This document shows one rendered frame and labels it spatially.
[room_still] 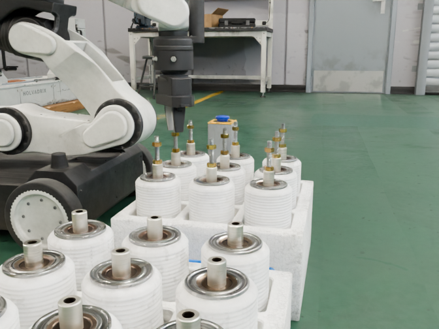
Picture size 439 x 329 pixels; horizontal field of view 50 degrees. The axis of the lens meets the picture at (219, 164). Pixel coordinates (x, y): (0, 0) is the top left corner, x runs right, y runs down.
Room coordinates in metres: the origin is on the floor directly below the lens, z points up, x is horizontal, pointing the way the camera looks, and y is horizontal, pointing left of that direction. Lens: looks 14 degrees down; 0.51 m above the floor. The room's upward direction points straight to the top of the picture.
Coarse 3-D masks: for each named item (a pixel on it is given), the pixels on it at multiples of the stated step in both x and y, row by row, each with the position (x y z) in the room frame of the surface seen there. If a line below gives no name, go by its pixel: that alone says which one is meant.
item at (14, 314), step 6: (6, 300) 0.46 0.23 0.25; (12, 306) 0.45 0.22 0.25; (6, 312) 0.44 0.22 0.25; (12, 312) 0.44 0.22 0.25; (0, 318) 0.43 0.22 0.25; (6, 318) 0.43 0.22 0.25; (12, 318) 0.43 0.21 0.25; (18, 318) 0.45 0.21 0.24; (0, 324) 0.42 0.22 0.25; (6, 324) 0.42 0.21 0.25; (12, 324) 0.43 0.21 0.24; (18, 324) 0.44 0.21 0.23
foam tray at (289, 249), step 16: (304, 192) 1.09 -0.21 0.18; (128, 208) 0.97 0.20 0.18; (240, 208) 0.97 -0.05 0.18; (304, 208) 0.98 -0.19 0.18; (112, 224) 0.91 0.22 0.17; (128, 224) 0.90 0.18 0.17; (144, 224) 0.89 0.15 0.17; (176, 224) 0.88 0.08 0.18; (192, 224) 0.87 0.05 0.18; (208, 224) 0.87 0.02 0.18; (224, 224) 0.87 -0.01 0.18; (304, 224) 0.88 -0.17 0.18; (192, 240) 0.87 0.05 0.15; (272, 240) 0.83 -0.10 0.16; (288, 240) 0.82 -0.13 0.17; (304, 240) 0.88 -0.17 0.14; (192, 256) 0.87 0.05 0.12; (272, 256) 0.83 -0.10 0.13; (288, 256) 0.82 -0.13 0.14; (304, 256) 0.91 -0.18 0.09; (304, 272) 0.95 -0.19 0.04
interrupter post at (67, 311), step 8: (64, 296) 0.41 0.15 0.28; (72, 296) 0.41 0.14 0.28; (64, 304) 0.40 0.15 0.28; (72, 304) 0.40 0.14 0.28; (80, 304) 0.41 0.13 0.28; (64, 312) 0.40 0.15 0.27; (72, 312) 0.40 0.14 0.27; (80, 312) 0.40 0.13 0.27; (64, 320) 0.40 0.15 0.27; (72, 320) 0.40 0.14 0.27; (80, 320) 0.40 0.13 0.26; (64, 328) 0.40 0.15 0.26; (72, 328) 0.40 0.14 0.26; (80, 328) 0.40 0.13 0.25
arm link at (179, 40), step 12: (192, 0) 1.07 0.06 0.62; (192, 12) 1.07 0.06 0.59; (192, 24) 1.07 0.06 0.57; (168, 36) 1.04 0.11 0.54; (180, 36) 1.05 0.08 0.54; (192, 36) 1.07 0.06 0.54; (156, 48) 1.05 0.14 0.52; (168, 48) 1.04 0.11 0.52; (180, 48) 1.04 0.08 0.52; (192, 48) 1.07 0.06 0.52
